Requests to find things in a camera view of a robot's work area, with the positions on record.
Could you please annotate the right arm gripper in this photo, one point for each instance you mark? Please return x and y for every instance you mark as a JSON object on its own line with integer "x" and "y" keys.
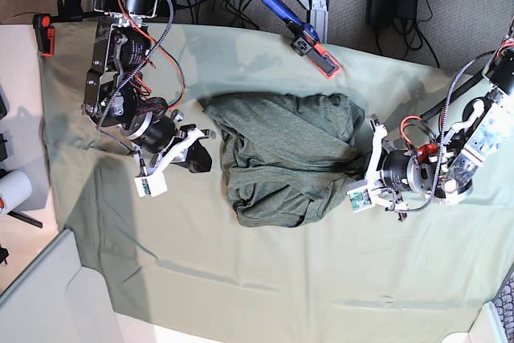
{"x": 197, "y": 159}

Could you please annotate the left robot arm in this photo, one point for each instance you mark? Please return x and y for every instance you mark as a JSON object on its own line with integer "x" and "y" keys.
{"x": 445, "y": 146}

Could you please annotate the white paper roll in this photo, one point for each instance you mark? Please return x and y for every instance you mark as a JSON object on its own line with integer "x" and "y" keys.
{"x": 15, "y": 189}

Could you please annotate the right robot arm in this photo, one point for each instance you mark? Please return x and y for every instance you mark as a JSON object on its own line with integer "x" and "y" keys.
{"x": 116, "y": 95}

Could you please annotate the light green table cloth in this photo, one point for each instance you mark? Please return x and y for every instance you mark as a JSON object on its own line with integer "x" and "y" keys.
{"x": 182, "y": 260}

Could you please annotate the black stick on table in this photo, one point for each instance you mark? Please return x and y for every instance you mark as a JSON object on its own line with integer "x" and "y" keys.
{"x": 26, "y": 219}

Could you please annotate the green T-shirt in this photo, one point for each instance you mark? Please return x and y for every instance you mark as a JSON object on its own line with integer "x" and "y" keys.
{"x": 284, "y": 157}

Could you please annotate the blue orange clamp on cloth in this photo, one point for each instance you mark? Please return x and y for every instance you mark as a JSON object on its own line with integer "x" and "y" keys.
{"x": 306, "y": 41}

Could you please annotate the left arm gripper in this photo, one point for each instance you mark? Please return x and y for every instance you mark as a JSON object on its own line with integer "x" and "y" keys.
{"x": 356, "y": 169}

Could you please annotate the blue orange clamp at corner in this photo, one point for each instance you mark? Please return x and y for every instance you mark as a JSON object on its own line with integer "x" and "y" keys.
{"x": 43, "y": 24}

